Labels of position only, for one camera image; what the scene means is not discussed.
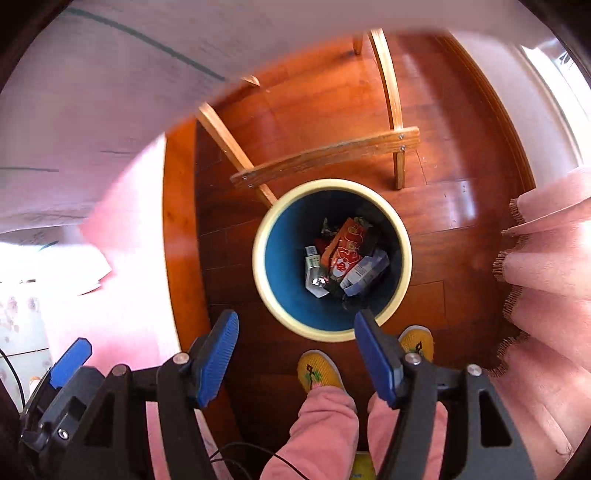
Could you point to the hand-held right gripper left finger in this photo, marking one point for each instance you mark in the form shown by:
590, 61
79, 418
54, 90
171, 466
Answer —
214, 364

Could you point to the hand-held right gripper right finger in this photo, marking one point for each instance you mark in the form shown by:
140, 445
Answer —
376, 364

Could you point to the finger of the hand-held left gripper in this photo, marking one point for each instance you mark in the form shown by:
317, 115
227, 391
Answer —
69, 362

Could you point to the lavender carton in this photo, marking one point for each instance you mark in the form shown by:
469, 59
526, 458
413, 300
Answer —
364, 274

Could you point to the red package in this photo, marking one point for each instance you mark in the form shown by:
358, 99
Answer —
348, 251

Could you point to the blue bin with cream rim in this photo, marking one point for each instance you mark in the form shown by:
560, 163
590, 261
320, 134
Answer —
281, 258

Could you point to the yellow right slipper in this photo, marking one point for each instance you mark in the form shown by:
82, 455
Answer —
418, 341

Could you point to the yellow slipper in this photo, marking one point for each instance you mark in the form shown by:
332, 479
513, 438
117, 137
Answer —
418, 341
321, 369

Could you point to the yellow left slipper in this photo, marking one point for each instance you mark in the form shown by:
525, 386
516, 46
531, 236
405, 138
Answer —
321, 369

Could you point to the person's right leg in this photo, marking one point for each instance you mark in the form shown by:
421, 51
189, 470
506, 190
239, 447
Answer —
383, 424

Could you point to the pink bed sheet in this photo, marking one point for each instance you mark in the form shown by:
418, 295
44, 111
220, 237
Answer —
129, 277

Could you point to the pink fringed cloth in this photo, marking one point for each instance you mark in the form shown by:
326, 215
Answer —
549, 286

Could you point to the tree print tablecloth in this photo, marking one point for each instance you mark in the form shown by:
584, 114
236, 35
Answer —
115, 92

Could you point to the wooden table frame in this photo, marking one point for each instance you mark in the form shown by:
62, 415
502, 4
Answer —
323, 154

